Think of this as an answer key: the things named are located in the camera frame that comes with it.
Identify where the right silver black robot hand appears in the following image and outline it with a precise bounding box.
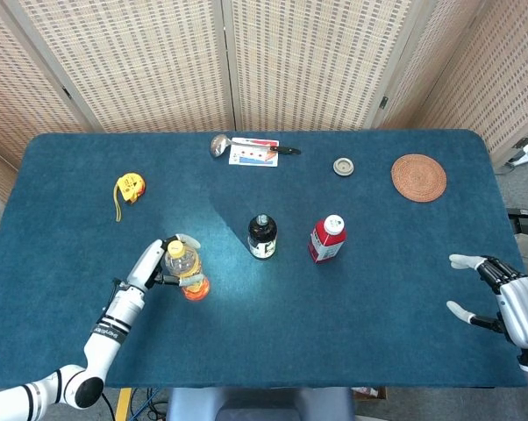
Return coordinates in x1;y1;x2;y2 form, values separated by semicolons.
446;253;528;350

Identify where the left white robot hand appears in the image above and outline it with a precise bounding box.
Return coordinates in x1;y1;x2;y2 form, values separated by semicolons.
125;233;206;293

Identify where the iced tea bottle yellow cap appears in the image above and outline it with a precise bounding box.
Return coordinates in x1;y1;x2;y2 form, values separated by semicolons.
164;239;211;302

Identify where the red NFC juice bottle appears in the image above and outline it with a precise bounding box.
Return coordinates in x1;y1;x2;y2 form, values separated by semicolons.
308;214;348;265

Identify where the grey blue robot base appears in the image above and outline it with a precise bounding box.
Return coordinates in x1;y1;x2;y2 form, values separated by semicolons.
165;386;358;421

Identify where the yellow tape measure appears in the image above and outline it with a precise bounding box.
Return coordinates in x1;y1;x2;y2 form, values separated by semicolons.
114;172;148;223

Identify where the dark tea bottle black cap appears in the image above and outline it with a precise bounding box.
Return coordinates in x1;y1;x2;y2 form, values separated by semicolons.
247;213;278;260

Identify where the blue table cloth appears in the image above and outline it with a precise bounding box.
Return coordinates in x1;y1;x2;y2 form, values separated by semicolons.
0;128;527;391

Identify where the white card red blue print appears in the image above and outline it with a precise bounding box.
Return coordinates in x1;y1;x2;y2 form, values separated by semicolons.
228;137;282;168

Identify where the round woven rattan coaster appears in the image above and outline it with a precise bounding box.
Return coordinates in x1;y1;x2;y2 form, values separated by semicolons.
390;153;448;204

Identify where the woven folding screen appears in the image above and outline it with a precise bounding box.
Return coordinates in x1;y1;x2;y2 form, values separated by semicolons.
0;0;528;207

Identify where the grey round lid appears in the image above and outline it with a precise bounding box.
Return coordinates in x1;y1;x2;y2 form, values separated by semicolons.
332;157;356;178

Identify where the black equipment frame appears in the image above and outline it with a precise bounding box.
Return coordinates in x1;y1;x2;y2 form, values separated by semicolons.
507;207;528;239

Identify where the blue cable bundle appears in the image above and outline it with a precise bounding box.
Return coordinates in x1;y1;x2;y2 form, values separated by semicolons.
130;388;169;421

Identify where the metal ladle black handle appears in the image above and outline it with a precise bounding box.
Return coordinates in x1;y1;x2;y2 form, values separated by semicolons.
209;133;302;160

